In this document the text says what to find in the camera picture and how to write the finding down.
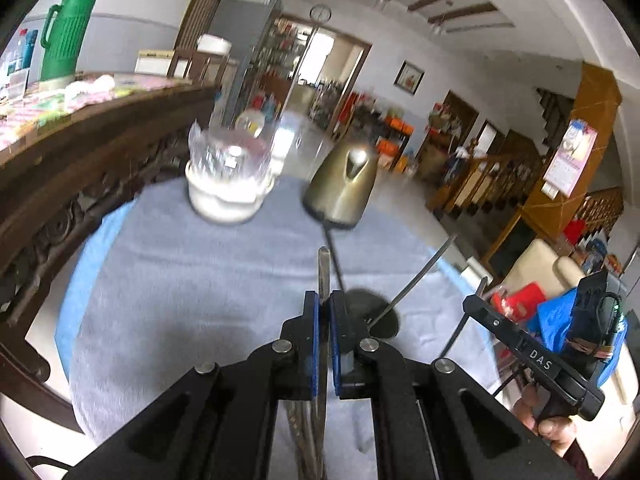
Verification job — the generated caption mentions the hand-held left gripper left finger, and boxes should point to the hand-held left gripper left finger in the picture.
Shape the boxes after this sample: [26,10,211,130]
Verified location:
[65,290,321,480]

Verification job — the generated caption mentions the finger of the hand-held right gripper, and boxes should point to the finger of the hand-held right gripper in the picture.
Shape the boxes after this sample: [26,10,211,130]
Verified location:
[461,294,521,342]

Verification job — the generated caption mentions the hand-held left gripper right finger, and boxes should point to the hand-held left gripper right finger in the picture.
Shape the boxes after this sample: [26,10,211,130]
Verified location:
[330,289,588,480]

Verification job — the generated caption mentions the thin metal blade utensil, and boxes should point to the thin metal blade utensil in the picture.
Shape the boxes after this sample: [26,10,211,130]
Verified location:
[441,276,490,358]

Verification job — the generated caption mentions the person's right forearm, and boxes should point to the person's right forearm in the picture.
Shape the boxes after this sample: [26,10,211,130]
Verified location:
[562,437,601,480]

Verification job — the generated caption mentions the person's right hand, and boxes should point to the person's right hand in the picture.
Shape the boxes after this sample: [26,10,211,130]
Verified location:
[511,384,576,456]

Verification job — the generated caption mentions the blue plastic bag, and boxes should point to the blue plastic bag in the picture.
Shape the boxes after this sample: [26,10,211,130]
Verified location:
[530,285,627,396]

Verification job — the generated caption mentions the beige armchair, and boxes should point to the beige armchair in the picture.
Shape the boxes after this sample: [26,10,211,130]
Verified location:
[492,237,591,311]

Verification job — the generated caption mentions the thin metal rod utensil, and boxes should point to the thin metal rod utensil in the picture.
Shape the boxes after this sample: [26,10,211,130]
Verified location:
[369,235,458,325]

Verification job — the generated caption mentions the grey towel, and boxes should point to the grey towel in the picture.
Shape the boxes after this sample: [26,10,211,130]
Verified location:
[67,175,501,480]

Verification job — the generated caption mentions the wooden stair railing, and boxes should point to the wooden stair railing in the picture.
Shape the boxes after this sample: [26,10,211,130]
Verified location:
[427,150,626,241]

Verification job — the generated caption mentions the golden electric kettle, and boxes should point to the golden electric kettle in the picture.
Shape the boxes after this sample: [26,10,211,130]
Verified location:
[302,139,378,231]

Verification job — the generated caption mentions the white ceramic cup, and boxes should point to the white ceramic cup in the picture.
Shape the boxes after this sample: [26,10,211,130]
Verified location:
[185,160,276,225]

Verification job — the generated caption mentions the orange boxes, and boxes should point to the orange boxes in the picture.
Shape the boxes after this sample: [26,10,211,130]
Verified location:
[375,115,416,171]

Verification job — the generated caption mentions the clear plastic bag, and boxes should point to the clear plastic bag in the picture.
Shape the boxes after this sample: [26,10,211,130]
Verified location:
[187,109,281,186]

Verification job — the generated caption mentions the blue cloth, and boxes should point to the blue cloth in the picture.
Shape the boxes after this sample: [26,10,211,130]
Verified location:
[55,200,136,361]

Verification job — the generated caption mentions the shelf with bottles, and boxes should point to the shelf with bottles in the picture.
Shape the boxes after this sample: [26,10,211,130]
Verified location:
[265,17,311,111]

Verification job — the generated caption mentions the carved wooden table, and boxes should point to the carved wooden table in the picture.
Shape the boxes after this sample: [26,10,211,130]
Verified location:
[0,80,221,321]

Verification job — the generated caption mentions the grey refrigerator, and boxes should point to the grey refrigerator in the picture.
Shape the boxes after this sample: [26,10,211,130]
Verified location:
[207,0,283,126]

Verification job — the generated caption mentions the wooden chair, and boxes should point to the wooden chair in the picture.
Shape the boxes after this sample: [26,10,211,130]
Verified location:
[167,47,226,87]

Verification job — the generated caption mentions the white rice cooker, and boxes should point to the white rice cooker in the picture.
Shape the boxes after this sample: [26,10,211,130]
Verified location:
[196,34,232,56]

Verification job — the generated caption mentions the cream chest freezer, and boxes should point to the cream chest freezer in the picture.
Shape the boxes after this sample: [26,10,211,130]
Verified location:
[135,49,177,77]

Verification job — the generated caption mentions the white tissue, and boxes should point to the white tissue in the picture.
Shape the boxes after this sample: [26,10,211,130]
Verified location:
[65,74,118,98]

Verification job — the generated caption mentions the patterned tablecloth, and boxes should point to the patterned tablecloth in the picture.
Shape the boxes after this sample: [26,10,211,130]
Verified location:
[0,72,201,151]

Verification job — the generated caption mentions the green thermos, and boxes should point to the green thermos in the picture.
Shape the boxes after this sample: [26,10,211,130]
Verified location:
[39,0,103,83]

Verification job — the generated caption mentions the blue bottle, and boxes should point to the blue bottle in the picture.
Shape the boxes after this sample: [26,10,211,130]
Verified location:
[20,29,40,73]

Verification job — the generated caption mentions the wall calendar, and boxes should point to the wall calendar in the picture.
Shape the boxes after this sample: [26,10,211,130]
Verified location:
[542,119,600,196]

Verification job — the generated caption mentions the framed wall picture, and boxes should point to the framed wall picture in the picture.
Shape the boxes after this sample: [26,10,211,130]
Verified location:
[394,60,426,97]

